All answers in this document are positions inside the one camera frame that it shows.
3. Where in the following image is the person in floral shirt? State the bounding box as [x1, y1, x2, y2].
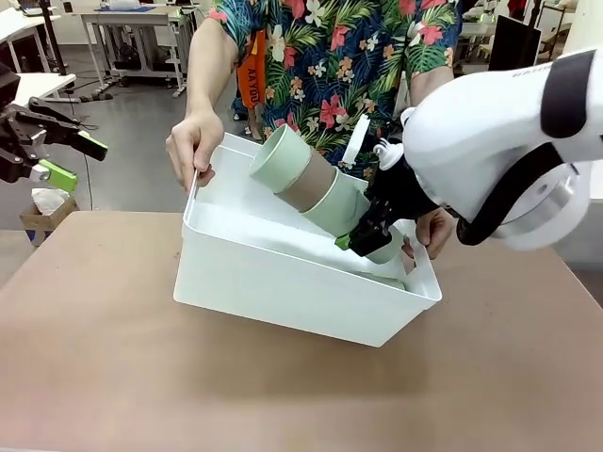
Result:
[206, 0, 465, 156]

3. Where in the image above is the person's right forearm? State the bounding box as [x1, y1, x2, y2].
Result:
[184, 18, 239, 126]

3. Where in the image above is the white side desk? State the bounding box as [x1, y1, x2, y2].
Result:
[11, 73, 77, 104]

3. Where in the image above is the black stand pole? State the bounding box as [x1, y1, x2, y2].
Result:
[40, 0, 67, 76]

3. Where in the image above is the white crumpled paper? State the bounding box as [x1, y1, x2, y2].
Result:
[30, 186, 71, 214]

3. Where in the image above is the person's right hand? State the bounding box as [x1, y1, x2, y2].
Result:
[165, 112, 226, 192]

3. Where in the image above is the person's left hand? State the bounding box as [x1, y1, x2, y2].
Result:
[414, 206, 458, 261]

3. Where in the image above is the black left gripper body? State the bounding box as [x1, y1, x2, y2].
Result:
[0, 60, 51, 186]

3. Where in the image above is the white plastic basket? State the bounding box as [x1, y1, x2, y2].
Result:
[172, 131, 444, 348]

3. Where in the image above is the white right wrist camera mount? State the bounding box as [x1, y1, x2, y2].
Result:
[341, 114, 407, 171]

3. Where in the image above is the black computer monitor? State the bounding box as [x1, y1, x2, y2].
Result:
[488, 13, 543, 73]

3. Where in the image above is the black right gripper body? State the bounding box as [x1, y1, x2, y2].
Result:
[365, 153, 447, 227]

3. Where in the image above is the brown plastic cup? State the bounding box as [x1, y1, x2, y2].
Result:
[275, 154, 338, 213]

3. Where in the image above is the brown cardboard box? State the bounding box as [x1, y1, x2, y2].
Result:
[18, 187, 80, 247]

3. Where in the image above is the white desk with dark items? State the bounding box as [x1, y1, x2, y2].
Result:
[0, 13, 65, 74]

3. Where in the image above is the person's left forearm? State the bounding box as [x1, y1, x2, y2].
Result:
[408, 70, 456, 117]

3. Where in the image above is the white background desk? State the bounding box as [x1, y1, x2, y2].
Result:
[79, 5, 202, 99]

